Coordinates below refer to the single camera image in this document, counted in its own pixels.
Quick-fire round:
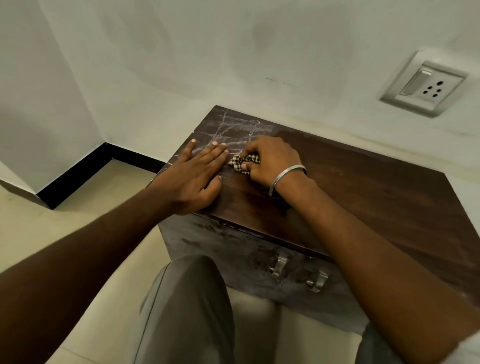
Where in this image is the person's right hand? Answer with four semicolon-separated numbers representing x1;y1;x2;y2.
239;135;308;197

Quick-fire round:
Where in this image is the person's left hand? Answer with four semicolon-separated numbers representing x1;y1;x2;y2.
147;138;230;216

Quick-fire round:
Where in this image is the checkered cloth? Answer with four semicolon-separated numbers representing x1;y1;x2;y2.
227;152;262;176

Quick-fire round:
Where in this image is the dark wooden cabinet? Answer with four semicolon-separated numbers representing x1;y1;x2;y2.
147;104;480;337

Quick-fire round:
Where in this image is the person's left forearm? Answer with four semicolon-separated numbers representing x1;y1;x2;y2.
0;186;174;364

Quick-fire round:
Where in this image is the person's right forearm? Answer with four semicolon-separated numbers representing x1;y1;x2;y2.
276;173;480;364

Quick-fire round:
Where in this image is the person's left leg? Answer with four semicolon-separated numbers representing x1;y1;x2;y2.
134;254;236;364

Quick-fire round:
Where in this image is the person's leg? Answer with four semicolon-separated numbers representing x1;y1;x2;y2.
134;254;236;364
354;322;405;364

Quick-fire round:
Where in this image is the person's right leg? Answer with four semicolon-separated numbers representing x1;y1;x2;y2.
354;322;405;364

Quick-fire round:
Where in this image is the silver bangle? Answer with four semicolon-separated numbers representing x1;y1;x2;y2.
267;164;308;199

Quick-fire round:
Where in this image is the black skirting board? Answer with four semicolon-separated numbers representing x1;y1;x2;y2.
36;142;169;211

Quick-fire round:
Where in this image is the white shirt sleeve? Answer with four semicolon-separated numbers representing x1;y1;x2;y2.
439;332;480;364

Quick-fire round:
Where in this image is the small white wall socket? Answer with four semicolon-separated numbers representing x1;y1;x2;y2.
379;50;470;119

